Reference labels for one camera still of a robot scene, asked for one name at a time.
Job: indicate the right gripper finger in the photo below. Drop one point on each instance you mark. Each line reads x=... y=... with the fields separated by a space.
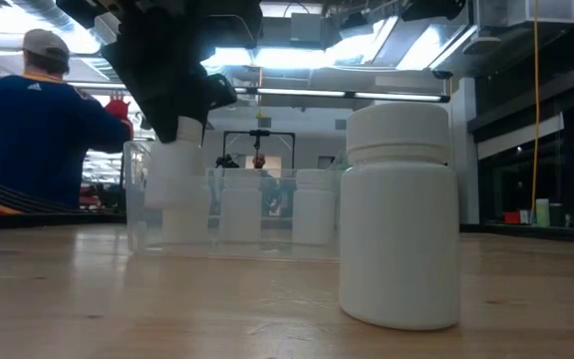
x=434 y=9

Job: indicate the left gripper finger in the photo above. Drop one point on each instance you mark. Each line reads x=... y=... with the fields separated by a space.
x=219 y=92
x=167 y=85

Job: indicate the clear plastic basket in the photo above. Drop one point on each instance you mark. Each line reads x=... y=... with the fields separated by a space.
x=277 y=249

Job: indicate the person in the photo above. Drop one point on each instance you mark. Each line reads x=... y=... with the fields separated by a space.
x=38 y=134
x=258 y=160

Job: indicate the overhead light bar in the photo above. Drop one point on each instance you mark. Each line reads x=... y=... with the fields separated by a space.
x=302 y=92

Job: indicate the grey ceiling box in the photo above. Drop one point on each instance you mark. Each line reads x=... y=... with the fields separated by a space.
x=307 y=27

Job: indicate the person's cap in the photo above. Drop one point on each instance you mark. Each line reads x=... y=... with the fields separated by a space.
x=45 y=42

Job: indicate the black background table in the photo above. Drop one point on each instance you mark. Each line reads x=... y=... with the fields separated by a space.
x=43 y=222
x=541 y=233

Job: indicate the red box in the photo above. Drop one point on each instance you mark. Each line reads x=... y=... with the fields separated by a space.
x=511 y=217

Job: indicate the light green cup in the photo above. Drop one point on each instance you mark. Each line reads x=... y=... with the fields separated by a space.
x=542 y=213

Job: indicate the dark green cup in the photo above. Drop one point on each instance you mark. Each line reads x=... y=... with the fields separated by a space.
x=556 y=215

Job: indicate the black metal rig frame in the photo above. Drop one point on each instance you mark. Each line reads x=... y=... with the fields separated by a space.
x=259 y=132

